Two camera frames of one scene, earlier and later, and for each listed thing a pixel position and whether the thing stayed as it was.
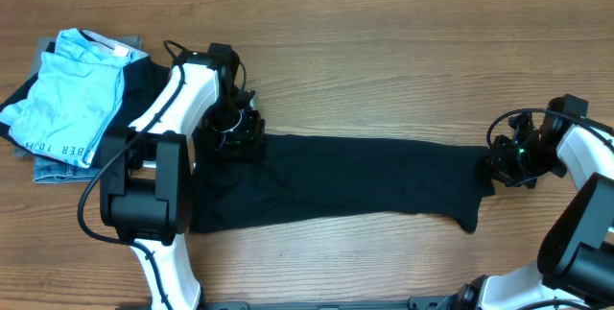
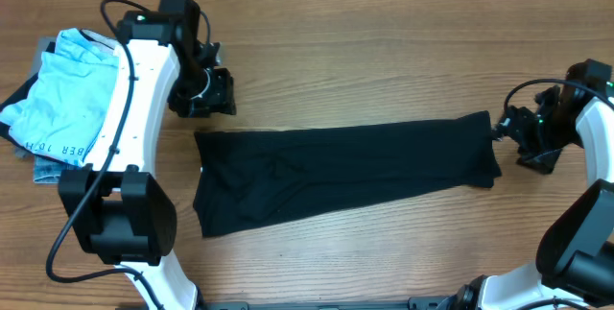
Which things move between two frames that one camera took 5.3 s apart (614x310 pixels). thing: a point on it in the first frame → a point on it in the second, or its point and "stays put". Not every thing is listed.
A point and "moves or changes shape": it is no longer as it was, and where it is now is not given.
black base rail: [415, 303] stays put
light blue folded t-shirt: [65, 108] stays put
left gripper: [252, 135] → [224, 102]
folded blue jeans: [46, 171] stays put
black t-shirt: [294, 179] moves or changes shape
